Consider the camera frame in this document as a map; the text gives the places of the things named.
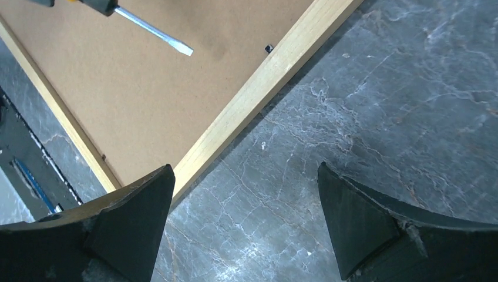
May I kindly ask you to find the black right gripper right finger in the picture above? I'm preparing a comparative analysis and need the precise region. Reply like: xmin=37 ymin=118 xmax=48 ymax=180
xmin=317 ymin=163 xmax=497 ymax=281

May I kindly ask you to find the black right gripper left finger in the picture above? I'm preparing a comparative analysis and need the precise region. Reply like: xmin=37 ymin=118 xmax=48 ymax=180
xmin=1 ymin=165 xmax=175 ymax=281

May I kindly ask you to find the yellow handled screwdriver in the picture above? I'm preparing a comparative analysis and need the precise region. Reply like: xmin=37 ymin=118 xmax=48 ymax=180
xmin=27 ymin=0 xmax=194 ymax=57

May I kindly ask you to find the wooden picture frame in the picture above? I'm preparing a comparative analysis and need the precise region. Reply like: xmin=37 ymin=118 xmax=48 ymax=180
xmin=1 ymin=1 xmax=359 ymax=199

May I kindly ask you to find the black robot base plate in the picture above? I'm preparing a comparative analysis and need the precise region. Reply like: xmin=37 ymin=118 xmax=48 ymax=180
xmin=1 ymin=91 xmax=83 ymax=224

